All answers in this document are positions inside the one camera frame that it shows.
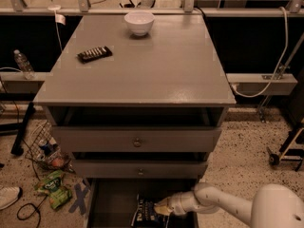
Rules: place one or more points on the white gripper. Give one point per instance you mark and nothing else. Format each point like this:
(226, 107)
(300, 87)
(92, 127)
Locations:
(179, 203)

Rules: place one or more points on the blue chip bag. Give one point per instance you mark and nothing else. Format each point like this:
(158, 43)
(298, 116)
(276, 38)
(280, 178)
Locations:
(145, 215)

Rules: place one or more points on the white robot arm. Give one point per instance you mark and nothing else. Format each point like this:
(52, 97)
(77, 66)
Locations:
(273, 205)

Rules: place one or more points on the grey bottom drawer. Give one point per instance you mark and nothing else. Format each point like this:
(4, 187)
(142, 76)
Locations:
(115, 201)

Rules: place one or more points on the grey drawer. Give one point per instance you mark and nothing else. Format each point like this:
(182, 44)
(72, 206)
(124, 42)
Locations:
(115, 201)
(139, 169)
(136, 139)

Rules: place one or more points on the grey middle drawer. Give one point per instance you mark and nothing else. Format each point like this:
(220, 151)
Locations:
(139, 169)

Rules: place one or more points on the green chip bag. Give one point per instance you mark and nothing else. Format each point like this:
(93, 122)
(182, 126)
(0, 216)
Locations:
(52, 186)

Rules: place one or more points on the grey drawer cabinet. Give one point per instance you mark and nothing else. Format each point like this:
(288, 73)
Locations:
(169, 78)

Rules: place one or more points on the grey top drawer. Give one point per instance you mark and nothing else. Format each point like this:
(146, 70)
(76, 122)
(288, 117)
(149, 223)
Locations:
(136, 139)

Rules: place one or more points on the black wheeled cart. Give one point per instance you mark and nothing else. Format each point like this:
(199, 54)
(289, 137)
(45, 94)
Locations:
(286, 152)

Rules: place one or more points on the white shoe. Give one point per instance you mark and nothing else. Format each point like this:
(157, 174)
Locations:
(9, 195)

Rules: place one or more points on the black leaning bar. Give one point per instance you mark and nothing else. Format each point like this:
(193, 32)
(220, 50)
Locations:
(17, 150)

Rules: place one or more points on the black snack bar package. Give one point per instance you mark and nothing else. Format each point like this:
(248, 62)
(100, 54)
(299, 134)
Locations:
(94, 54)

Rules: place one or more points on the white bowl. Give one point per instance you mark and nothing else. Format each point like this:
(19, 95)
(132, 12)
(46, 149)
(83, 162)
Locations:
(139, 22)

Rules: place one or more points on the clear plastic water bottle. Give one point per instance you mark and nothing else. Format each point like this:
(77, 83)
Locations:
(23, 62)

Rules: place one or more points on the wire basket with items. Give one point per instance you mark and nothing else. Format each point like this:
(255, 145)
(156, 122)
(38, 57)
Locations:
(45, 151)

